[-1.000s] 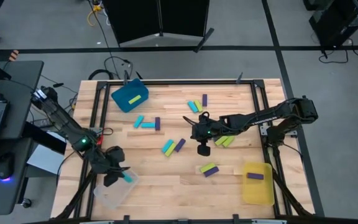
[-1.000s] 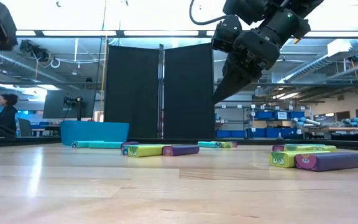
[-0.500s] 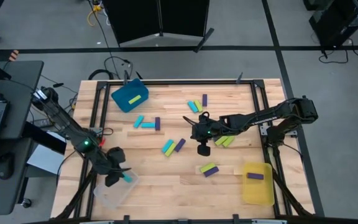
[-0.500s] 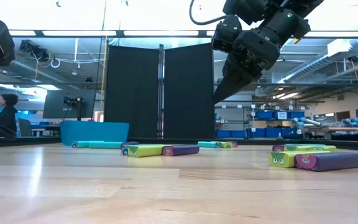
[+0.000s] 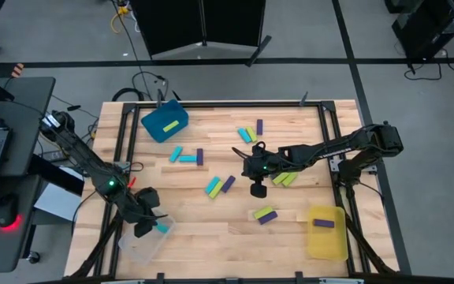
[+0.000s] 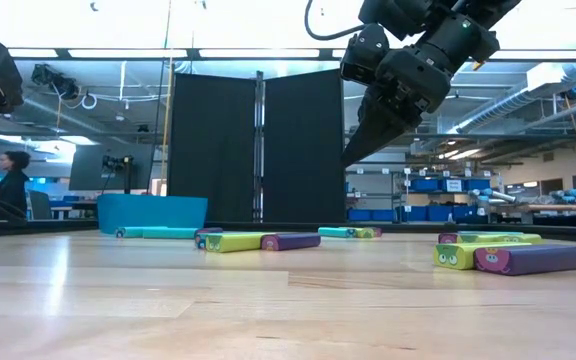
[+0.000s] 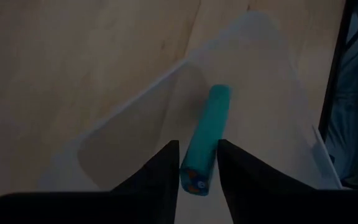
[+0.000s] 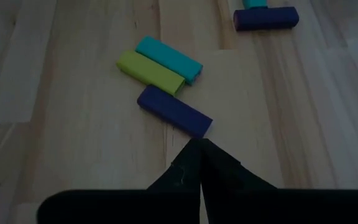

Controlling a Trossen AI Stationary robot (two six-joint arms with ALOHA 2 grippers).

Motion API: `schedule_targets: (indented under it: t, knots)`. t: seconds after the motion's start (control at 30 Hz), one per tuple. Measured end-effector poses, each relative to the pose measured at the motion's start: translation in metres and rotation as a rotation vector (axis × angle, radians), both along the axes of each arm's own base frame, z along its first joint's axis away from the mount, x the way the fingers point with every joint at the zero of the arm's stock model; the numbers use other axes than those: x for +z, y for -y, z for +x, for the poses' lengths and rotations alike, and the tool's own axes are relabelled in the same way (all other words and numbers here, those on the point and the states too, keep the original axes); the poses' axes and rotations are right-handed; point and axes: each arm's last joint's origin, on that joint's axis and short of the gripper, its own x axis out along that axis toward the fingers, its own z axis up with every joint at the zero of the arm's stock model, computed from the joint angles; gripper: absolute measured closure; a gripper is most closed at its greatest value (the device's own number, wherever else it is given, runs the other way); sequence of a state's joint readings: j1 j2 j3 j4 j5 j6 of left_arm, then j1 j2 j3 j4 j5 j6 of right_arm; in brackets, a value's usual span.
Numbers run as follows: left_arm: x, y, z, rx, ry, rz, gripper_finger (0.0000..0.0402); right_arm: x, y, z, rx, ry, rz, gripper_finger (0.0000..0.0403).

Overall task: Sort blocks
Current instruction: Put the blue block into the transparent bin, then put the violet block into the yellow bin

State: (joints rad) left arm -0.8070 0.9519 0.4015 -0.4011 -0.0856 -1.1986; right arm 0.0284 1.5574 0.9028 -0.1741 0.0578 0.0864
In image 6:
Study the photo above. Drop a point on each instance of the blue storage bin white label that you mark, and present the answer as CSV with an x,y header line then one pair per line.
x,y
453,185

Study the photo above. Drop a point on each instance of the purple toy block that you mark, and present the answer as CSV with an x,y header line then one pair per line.
x,y
378,232
293,242
448,238
538,259
210,231

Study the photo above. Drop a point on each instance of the large dark display screen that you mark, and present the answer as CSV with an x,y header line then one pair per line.
x,y
88,172

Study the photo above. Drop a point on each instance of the wooden workbench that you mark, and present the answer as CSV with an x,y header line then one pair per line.
x,y
558,207

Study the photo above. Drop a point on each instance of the person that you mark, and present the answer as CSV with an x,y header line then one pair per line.
x,y
13,190

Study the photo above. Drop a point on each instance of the yellow hanging hook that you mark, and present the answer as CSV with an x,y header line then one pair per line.
x,y
478,66

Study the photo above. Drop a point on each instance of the blue plastic bin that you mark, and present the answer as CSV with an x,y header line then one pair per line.
x,y
153,212

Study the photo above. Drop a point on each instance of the grey metal shelf rack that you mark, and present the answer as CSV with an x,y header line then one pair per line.
x,y
378,173

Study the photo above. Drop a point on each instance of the blue ceiling device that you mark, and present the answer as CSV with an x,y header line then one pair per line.
x,y
574,92

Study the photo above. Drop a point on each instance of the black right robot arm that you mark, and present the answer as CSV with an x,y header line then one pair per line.
x,y
468,40

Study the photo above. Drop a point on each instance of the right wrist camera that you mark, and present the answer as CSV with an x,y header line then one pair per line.
x,y
365,52

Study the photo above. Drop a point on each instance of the grey office chair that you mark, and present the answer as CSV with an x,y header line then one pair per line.
x,y
41,207

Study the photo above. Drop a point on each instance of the teal toy block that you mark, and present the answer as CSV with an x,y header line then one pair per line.
x,y
170,233
129,232
200,241
335,232

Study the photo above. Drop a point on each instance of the green toy block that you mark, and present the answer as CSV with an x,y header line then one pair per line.
x,y
483,239
235,243
363,233
460,256
528,239

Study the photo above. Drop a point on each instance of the black folding partition screen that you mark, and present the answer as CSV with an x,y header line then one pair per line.
x,y
213,150

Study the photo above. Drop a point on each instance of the white ceiling unit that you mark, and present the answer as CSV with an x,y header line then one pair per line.
x,y
553,75

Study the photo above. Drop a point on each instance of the black ceiling-hung device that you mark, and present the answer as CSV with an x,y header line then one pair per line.
x,y
55,80

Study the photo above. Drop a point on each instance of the black aluminium table frame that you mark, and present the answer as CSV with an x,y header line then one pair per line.
x,y
43,227

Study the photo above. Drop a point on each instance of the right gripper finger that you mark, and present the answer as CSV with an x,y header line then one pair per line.
x,y
373,132

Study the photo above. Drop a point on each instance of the silver ventilation duct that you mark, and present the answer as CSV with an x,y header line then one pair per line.
x,y
505,102
58,114

